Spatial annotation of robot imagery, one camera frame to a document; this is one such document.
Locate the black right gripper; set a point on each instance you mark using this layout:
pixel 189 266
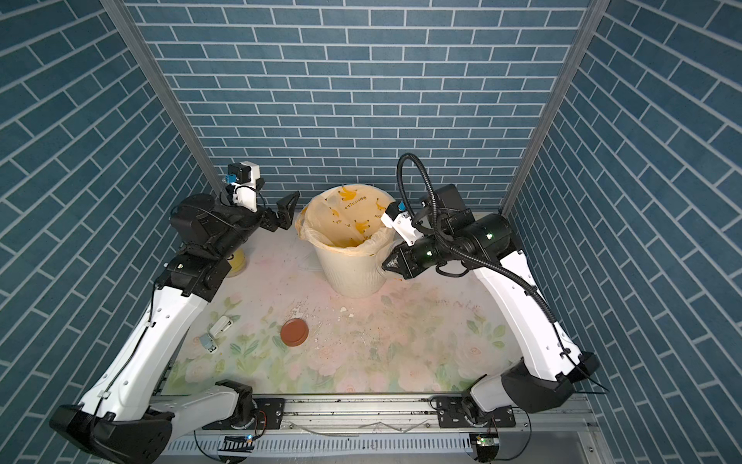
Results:
pixel 404 265

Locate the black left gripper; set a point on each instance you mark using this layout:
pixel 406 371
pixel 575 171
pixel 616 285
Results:
pixel 283 218

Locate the red-brown jar lid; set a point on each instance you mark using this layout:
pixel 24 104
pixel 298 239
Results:
pixel 294 332

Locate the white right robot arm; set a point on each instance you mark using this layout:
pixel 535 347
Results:
pixel 446 230

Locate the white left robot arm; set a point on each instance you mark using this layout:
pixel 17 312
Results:
pixel 118 419

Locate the cream waste bin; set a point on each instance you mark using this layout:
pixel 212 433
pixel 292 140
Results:
pixel 353 261

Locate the yellow plastic pen cup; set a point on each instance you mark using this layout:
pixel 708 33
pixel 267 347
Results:
pixel 237 262

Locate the white stapler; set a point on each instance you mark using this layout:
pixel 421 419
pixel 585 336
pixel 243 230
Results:
pixel 221 326

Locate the light blue stapler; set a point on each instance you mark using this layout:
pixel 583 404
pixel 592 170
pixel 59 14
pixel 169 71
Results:
pixel 208 343

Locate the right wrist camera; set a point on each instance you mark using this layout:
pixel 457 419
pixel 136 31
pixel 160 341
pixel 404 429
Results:
pixel 399 219

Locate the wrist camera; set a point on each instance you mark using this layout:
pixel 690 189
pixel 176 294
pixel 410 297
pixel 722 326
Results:
pixel 399 219
pixel 243 185

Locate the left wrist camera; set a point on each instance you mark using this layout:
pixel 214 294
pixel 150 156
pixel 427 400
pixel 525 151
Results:
pixel 243 185

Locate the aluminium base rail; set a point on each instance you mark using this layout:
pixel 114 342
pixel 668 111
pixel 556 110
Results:
pixel 324 425

